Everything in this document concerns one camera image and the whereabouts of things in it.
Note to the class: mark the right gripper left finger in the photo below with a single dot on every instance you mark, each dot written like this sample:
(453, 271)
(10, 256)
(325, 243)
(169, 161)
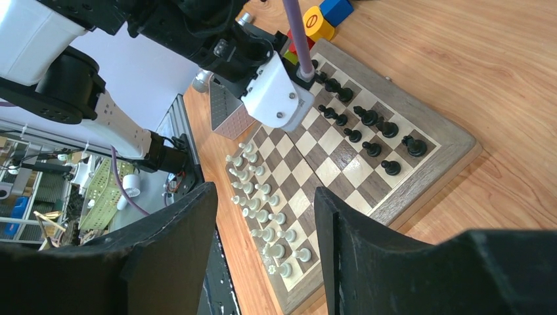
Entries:
(150, 266)

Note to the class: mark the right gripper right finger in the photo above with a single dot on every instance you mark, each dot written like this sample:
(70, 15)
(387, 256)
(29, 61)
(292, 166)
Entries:
(369, 268)

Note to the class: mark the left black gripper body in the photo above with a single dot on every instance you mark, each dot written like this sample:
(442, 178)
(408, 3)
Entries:
(207, 33)

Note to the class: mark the grey toy microphone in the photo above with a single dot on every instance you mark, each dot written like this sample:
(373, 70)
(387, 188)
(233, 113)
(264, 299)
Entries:
(201, 81)

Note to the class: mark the wooden chess board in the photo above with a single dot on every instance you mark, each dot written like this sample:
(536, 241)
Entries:
(385, 153)

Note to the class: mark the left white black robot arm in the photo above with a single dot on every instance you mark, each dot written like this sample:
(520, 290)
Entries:
(43, 74)

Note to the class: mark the white cylinder object background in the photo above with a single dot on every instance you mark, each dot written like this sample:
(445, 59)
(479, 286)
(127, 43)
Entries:
(132, 185)

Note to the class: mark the green small block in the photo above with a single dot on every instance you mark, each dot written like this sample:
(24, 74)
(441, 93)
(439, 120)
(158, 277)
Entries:
(291, 57)

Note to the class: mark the green perforated basket background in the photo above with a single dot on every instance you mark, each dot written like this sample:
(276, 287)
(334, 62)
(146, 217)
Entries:
(101, 199)

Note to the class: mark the yellow round sign block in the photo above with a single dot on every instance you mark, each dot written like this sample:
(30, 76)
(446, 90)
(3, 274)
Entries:
(316, 26)

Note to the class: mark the blue small block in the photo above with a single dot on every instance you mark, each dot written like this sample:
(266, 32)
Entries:
(336, 11)

